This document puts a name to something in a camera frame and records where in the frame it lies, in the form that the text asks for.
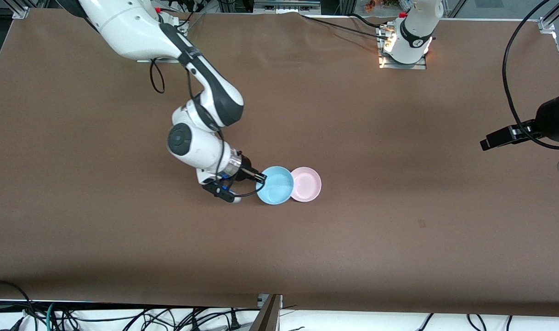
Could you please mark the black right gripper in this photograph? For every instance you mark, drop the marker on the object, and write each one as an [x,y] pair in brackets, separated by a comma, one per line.
[246,168]

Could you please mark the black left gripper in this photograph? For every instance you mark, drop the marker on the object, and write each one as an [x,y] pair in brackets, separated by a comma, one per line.
[549,121]

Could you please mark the light blue bowl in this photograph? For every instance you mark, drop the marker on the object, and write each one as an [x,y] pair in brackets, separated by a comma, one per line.
[275,186]

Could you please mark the light pink bowl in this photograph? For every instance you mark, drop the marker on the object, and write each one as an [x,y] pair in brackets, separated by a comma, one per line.
[307,183]

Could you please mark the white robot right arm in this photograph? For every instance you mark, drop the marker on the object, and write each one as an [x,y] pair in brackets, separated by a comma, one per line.
[123,27]

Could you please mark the brown table cover sheet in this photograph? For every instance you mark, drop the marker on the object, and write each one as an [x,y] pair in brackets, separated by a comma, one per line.
[352,115]

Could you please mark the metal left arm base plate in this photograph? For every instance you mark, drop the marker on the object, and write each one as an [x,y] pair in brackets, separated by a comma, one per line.
[419,66]

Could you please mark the aluminium corner bracket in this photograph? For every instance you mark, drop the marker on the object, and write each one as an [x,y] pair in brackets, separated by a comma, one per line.
[21,13]
[546,25]

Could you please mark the aluminium frame post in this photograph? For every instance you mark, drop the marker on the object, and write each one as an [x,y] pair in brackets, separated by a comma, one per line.
[268,317]

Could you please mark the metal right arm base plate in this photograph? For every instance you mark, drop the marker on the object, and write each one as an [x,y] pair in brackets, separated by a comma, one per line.
[180,26]

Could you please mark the aluminium frame beam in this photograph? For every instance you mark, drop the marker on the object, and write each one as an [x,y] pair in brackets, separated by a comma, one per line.
[284,5]

